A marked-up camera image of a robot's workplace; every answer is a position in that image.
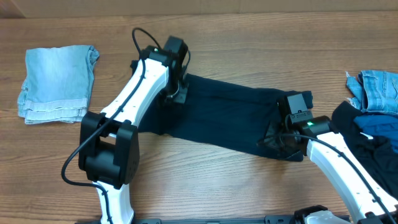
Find black t-shirt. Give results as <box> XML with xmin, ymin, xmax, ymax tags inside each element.
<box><xmin>138</xmin><ymin>74</ymin><xmax>303</xmax><ymax>162</ymax></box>

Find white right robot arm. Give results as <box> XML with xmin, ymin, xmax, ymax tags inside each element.
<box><xmin>258</xmin><ymin>116</ymin><xmax>397</xmax><ymax>223</ymax></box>

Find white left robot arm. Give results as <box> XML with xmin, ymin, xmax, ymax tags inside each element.
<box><xmin>76</xmin><ymin>44</ymin><xmax>190</xmax><ymax>223</ymax></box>

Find black garment in pile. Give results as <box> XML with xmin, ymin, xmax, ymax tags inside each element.
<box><xmin>332</xmin><ymin>101</ymin><xmax>397</xmax><ymax>198</ymax></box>

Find dark blue garment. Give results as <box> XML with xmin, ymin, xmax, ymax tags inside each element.
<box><xmin>354</xmin><ymin>115</ymin><xmax>397</xmax><ymax>154</ymax></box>

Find blue denim jeans pile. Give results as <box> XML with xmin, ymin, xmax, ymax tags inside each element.
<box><xmin>346</xmin><ymin>70</ymin><xmax>397</xmax><ymax>116</ymax></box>

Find folded light blue jeans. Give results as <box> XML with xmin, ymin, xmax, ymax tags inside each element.
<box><xmin>17</xmin><ymin>45</ymin><xmax>100</xmax><ymax>124</ymax></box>

